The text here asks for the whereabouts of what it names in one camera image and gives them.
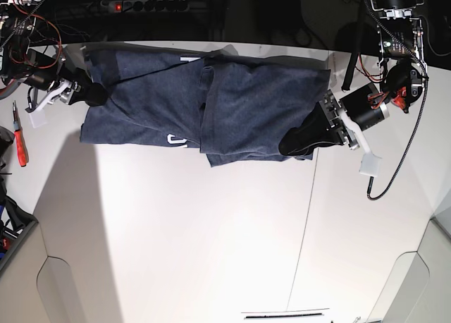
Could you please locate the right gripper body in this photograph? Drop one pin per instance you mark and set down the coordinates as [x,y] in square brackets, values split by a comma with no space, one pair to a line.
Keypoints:
[64,90]

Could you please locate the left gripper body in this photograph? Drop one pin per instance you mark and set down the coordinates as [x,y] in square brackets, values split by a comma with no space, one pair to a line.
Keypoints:
[336,126]

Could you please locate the blue t-shirt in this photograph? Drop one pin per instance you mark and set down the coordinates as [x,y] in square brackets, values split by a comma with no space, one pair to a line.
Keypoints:
[230,108]

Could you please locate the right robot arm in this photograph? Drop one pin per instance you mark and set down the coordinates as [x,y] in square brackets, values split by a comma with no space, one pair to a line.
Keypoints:
[32,54]

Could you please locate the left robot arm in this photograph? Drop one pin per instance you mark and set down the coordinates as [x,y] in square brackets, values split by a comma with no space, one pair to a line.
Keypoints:
[401,81]

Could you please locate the red grey pliers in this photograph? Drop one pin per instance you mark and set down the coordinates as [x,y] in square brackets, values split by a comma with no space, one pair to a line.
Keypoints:
[9,89]

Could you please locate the black power strip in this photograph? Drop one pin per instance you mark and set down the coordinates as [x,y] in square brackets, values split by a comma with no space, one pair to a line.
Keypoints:
[146,6]

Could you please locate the black bag with items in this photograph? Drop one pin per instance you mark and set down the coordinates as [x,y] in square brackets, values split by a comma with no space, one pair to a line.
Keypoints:
[16,224]

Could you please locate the black thin rod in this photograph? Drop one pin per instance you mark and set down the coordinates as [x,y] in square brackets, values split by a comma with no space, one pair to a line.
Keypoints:
[293,316]

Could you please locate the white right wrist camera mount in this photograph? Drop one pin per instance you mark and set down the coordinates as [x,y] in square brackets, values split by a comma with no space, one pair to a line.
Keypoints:
[36,113]

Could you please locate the red handled screwdriver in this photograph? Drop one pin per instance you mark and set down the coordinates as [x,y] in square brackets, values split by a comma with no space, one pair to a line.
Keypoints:
[20,143]

